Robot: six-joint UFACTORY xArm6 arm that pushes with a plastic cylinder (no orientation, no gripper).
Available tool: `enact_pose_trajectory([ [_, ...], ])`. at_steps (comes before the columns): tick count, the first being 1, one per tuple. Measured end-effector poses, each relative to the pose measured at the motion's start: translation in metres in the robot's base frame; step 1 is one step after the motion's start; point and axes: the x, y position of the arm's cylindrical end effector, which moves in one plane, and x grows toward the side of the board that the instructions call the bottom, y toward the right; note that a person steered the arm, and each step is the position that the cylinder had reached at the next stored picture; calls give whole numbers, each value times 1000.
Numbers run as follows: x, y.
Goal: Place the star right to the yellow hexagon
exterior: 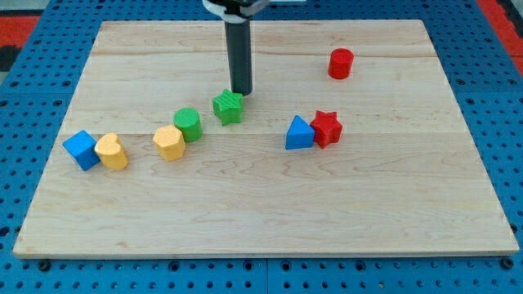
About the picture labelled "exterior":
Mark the blue cube block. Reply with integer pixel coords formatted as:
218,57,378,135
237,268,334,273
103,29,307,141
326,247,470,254
62,130,100,171

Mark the light wooden board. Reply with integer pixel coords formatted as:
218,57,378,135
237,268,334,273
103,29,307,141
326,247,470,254
13,20,519,260

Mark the blue triangle block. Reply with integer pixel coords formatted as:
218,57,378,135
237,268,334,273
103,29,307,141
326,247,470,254
285,115,315,149

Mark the white and black rod mount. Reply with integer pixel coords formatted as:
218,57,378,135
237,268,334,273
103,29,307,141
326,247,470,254
202,0,269,23

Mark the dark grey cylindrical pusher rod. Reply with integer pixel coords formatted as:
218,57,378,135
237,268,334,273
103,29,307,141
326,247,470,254
225,20,253,96

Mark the green star block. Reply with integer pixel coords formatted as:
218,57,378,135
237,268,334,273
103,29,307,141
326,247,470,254
212,89,244,126

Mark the green cylinder block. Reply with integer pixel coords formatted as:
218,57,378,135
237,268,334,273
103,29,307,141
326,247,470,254
173,108,203,143

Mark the yellow hexagon block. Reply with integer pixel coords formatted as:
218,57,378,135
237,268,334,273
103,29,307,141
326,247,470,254
153,125,186,162

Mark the red star block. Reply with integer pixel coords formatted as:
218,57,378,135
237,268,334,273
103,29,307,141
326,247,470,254
310,110,342,149

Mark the red cylinder block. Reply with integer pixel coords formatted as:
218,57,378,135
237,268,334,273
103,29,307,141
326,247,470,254
328,48,354,79

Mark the yellow heart block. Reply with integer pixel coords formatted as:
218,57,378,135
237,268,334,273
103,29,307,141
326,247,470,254
95,132,128,170

